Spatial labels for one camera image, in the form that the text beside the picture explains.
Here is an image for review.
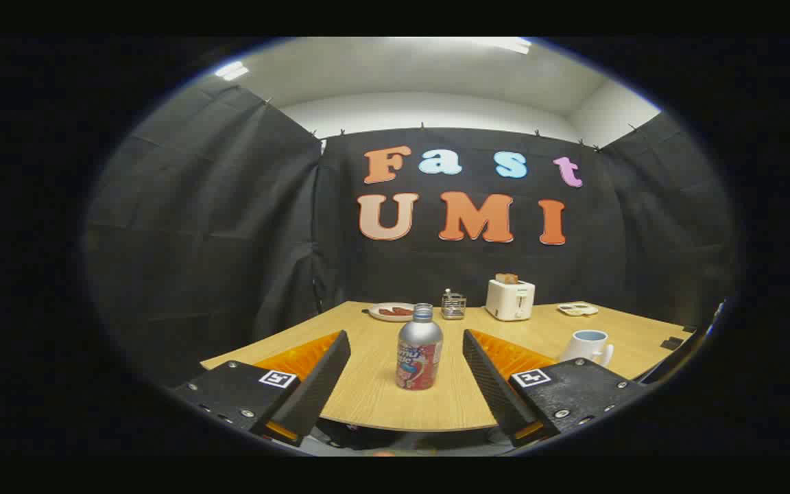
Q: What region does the silver bottle with red label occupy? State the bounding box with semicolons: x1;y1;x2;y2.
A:
396;303;444;391

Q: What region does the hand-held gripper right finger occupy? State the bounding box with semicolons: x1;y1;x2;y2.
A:
462;329;649;448

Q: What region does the wooden table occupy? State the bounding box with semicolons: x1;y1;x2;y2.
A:
200;301;701;433

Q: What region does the white cup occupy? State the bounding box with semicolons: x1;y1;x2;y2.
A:
558;330;614;368

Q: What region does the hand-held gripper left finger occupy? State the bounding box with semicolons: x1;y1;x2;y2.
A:
174;330;352;448

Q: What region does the white toaster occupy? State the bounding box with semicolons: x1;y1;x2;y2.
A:
485;278;536;322

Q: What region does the white round plate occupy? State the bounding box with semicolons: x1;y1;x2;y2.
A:
368;303;415;322

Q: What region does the small metal rack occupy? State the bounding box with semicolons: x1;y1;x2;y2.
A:
441;289;467;320

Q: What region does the black backdrop cloth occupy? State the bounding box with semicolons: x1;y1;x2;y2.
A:
83;75;739;388

